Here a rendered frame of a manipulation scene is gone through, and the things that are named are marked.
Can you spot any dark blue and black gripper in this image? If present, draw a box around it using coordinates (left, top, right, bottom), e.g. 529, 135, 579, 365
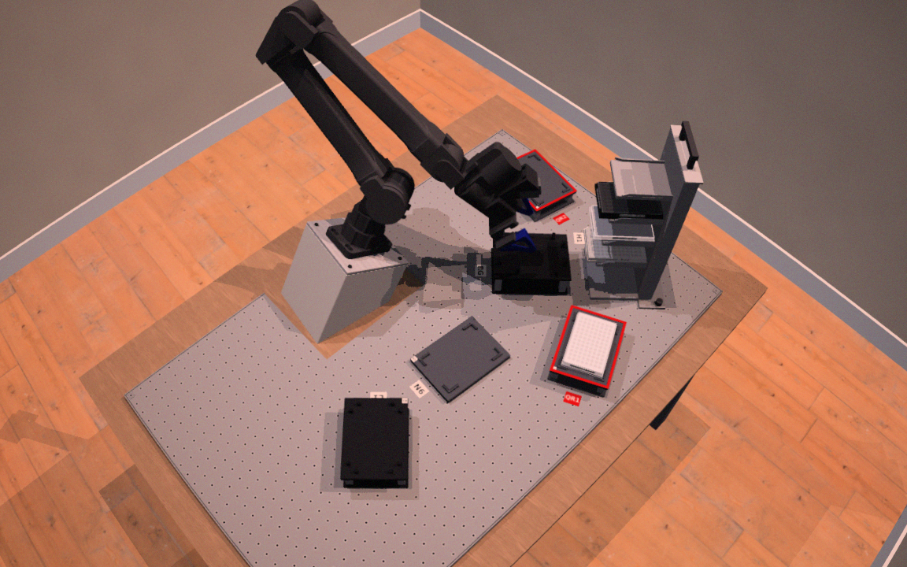
475, 187, 536, 253

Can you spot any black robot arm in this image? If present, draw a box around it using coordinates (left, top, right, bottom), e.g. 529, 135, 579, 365
256, 0, 541, 259

